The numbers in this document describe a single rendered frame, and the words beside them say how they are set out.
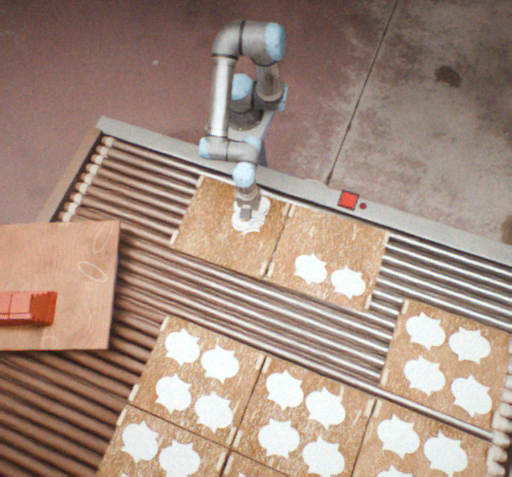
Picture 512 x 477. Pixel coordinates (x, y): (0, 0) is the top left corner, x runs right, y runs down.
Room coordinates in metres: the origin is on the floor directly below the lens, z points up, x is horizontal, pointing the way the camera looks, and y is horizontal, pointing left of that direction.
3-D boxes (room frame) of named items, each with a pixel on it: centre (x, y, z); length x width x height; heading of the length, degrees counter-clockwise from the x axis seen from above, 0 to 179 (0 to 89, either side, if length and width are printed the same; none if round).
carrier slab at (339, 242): (0.52, -0.25, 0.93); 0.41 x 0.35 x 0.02; 59
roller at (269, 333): (0.30, 0.09, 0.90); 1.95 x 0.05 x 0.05; 58
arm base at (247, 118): (1.29, -0.04, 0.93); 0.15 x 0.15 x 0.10
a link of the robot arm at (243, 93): (1.29, -0.05, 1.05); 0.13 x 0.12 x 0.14; 69
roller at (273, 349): (0.26, 0.12, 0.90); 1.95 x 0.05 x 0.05; 58
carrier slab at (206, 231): (0.73, 0.11, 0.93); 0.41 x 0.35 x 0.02; 58
